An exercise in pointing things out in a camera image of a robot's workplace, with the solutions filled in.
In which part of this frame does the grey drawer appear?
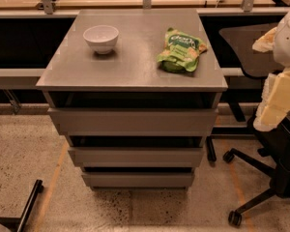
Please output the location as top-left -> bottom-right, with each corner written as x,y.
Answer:
82,173 -> 194,188
69,147 -> 204,167
48,108 -> 217,136

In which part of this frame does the grey drawer cabinet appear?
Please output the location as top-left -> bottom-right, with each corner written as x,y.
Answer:
35,8 -> 229,191

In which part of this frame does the grey bottom drawer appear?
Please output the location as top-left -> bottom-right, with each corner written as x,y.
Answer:
82,173 -> 194,188

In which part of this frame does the black stand base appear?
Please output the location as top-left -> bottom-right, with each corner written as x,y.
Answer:
0,179 -> 44,232

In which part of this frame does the green snack bag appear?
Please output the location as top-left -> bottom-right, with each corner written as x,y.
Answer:
157,28 -> 207,73

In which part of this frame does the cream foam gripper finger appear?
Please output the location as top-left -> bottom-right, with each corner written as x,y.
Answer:
253,68 -> 290,131
252,27 -> 276,52

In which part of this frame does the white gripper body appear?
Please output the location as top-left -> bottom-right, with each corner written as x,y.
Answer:
273,11 -> 290,67

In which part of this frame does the white ceramic bowl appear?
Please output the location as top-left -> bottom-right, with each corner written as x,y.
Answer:
83,25 -> 119,54

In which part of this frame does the grey top drawer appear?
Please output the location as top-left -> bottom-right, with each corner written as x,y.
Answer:
48,108 -> 217,136

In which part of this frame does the black office chair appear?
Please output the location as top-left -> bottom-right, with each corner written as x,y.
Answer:
220,21 -> 290,226

